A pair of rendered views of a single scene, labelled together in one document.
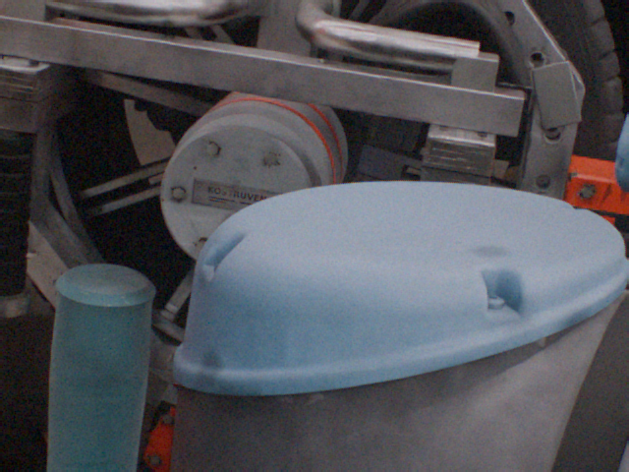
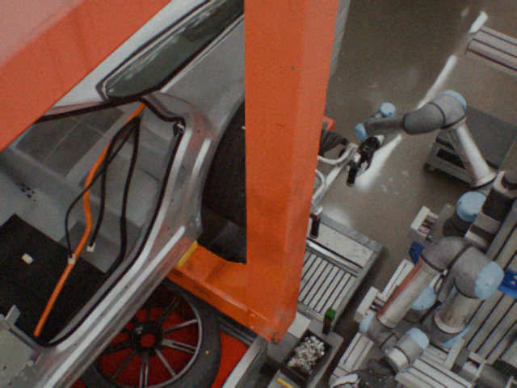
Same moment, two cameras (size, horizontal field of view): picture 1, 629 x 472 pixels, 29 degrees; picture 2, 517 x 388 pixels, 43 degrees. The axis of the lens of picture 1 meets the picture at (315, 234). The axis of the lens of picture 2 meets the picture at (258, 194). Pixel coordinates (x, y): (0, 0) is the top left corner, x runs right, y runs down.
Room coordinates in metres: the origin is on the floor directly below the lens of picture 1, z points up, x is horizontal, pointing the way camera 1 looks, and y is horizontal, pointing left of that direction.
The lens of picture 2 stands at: (0.43, 1.72, 3.25)
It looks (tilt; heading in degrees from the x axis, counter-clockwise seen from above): 55 degrees down; 296
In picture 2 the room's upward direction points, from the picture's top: 1 degrees clockwise
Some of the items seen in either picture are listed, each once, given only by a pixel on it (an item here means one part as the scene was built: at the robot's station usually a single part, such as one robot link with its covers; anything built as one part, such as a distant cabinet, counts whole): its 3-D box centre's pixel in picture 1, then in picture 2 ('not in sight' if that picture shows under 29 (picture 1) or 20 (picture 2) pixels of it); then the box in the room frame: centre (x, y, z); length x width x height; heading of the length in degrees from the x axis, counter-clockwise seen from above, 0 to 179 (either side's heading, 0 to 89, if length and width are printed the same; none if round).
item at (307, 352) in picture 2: not in sight; (306, 358); (0.70, 0.69, 0.51); 0.20 x 0.14 x 0.13; 79
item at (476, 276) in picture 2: not in sight; (459, 301); (0.25, 0.52, 1.19); 0.15 x 0.12 x 0.55; 159
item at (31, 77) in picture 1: (28, 85); (311, 209); (0.92, 0.24, 0.93); 0.09 x 0.05 x 0.05; 174
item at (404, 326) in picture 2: not in sight; (410, 313); (0.37, 0.47, 0.87); 0.15 x 0.15 x 0.10
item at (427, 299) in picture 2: not in sight; (418, 301); (0.37, 0.47, 0.98); 0.13 x 0.12 x 0.14; 159
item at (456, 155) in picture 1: (458, 154); (349, 157); (0.88, -0.10, 0.93); 0.09 x 0.05 x 0.05; 174
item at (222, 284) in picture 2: not in sight; (208, 267); (1.24, 0.58, 0.69); 0.52 x 0.17 x 0.35; 174
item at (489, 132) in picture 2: not in sight; (471, 149); (0.39, -1.09, 0.17); 0.43 x 0.36 x 0.34; 175
